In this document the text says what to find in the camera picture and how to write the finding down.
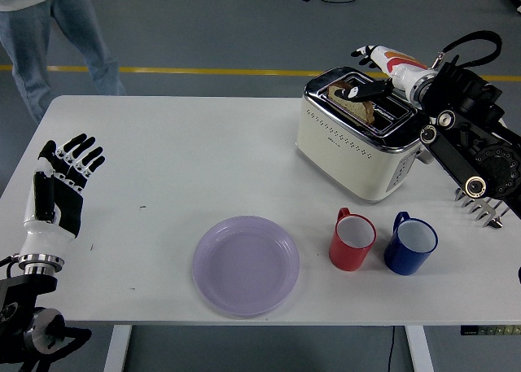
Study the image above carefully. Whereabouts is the blue enamel mug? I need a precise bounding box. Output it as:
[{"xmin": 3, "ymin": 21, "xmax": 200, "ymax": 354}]
[{"xmin": 383, "ymin": 211, "xmax": 440, "ymax": 276}]

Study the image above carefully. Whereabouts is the black table control panel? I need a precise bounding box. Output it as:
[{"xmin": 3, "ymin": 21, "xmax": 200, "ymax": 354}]
[{"xmin": 460, "ymin": 326, "xmax": 521, "ymax": 335}]

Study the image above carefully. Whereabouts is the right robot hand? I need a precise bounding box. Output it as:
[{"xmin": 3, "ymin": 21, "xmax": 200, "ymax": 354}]
[{"xmin": 345, "ymin": 44, "xmax": 431, "ymax": 103}]

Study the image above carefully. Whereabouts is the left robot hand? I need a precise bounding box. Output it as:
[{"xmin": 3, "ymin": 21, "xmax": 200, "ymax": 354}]
[{"xmin": 20, "ymin": 133, "xmax": 106, "ymax": 256}]

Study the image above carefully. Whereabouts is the cream and chrome toaster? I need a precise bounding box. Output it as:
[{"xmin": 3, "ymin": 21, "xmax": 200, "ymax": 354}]
[{"xmin": 295, "ymin": 65, "xmax": 435, "ymax": 204}]

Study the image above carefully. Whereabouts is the white table leg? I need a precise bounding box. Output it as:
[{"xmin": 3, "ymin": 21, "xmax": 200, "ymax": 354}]
[
  {"xmin": 405, "ymin": 325, "xmax": 435, "ymax": 372},
  {"xmin": 103, "ymin": 325, "xmax": 134, "ymax": 372}
]

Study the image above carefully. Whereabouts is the red enamel mug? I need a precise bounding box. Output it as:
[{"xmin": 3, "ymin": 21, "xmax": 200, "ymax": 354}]
[{"xmin": 328, "ymin": 207, "xmax": 377, "ymax": 272}]

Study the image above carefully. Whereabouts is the black cable under table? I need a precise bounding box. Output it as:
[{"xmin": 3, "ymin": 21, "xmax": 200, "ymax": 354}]
[{"xmin": 386, "ymin": 326, "xmax": 396, "ymax": 372}]

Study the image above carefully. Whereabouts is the bread slice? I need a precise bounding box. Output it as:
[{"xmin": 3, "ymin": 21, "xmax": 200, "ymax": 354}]
[{"xmin": 327, "ymin": 82, "xmax": 375, "ymax": 125}]

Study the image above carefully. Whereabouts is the yellow floor tape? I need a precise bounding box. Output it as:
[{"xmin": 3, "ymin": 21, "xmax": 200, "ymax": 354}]
[{"xmin": 0, "ymin": 64, "xmax": 521, "ymax": 82}]

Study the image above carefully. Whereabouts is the purple plate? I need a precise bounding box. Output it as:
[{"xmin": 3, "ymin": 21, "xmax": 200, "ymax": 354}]
[{"xmin": 191, "ymin": 215, "xmax": 301, "ymax": 318}]

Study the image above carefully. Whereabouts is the person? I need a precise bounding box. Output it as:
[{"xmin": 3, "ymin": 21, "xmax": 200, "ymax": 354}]
[{"xmin": 0, "ymin": 0, "xmax": 127, "ymax": 125}]

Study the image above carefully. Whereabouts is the metal toast rack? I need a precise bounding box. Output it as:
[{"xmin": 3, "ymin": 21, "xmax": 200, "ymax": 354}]
[{"xmin": 453, "ymin": 187, "xmax": 510, "ymax": 230}]

